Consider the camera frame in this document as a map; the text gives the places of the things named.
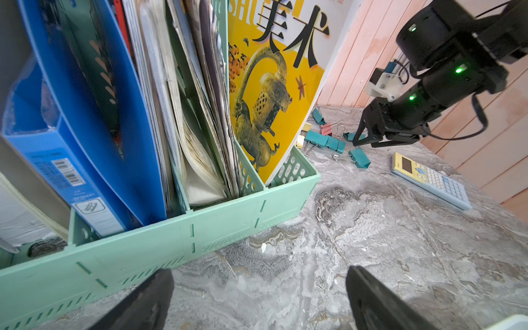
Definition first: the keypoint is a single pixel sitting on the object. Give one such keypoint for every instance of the pink binder clip on table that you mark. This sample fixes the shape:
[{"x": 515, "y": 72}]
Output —
[{"x": 329, "y": 129}]

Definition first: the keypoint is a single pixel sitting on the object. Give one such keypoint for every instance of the white plastic storage box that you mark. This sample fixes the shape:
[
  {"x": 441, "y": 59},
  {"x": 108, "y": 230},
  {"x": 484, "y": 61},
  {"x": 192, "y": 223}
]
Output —
[{"x": 514, "y": 322}]

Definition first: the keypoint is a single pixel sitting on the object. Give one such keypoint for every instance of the green file organizer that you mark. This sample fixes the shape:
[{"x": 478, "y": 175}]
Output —
[{"x": 35, "y": 290}]

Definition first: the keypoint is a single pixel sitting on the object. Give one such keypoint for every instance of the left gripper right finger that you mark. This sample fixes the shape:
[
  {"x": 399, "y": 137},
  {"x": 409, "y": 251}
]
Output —
[{"x": 374, "y": 306}]

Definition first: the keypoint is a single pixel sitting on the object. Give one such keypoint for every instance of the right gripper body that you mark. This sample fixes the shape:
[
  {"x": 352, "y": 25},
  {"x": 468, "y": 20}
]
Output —
[{"x": 379, "y": 129}]

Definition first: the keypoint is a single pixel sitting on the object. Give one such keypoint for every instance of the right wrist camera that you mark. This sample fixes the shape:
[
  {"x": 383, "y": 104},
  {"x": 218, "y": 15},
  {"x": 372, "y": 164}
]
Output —
[{"x": 388, "y": 82}]

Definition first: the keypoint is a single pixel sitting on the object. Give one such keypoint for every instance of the yellow blue calculator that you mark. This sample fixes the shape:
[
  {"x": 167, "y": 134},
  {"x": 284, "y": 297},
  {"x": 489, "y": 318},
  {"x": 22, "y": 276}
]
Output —
[{"x": 431, "y": 180}]

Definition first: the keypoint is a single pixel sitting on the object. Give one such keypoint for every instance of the yellow art book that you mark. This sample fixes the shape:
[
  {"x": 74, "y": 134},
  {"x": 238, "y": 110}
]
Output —
[{"x": 279, "y": 55}]

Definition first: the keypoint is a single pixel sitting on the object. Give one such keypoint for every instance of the blue file folder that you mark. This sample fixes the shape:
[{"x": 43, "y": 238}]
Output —
[{"x": 77, "y": 116}]

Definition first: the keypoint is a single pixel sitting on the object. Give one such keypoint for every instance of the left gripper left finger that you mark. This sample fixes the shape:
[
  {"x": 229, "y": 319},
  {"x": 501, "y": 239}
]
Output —
[{"x": 146, "y": 307}]

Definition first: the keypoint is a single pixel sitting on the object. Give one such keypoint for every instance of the yellow binder clip on table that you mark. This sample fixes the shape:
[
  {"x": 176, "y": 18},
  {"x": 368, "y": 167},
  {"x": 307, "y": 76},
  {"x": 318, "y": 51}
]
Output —
[{"x": 300, "y": 140}]

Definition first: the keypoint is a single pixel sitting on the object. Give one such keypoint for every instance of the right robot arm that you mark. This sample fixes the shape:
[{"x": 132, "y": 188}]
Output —
[{"x": 450, "y": 55}]

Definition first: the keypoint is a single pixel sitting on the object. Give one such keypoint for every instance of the stack of magazines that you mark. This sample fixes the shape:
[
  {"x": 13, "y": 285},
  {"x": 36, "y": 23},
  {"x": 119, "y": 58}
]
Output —
[{"x": 179, "y": 58}]

